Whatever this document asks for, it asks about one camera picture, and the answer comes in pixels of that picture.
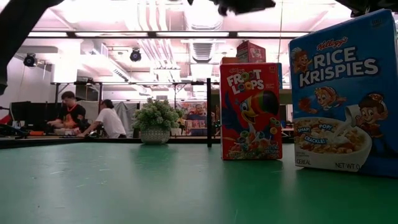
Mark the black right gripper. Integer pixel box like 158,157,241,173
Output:
214,0,276,16

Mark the red Froot Loops cereal box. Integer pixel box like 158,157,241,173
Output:
235,39,267,64
219,62,284,161

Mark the green potted plant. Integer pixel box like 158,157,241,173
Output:
132,97,181,146

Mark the colourful printed banner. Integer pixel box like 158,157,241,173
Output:
180,101,208,137

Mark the black shelf post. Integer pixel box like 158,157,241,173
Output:
206,77,213,148

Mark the black monitor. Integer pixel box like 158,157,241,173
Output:
10,101,63,131

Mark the grey cover cloth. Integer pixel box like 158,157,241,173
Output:
76,100,139,138

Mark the green table mat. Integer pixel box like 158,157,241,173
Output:
0,142,398,224

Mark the person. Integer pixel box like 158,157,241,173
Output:
77,98,127,139
46,91,91,136
186,103,208,137

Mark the blue Rice Krispies cereal box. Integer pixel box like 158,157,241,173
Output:
277,63,284,90
288,8,398,178

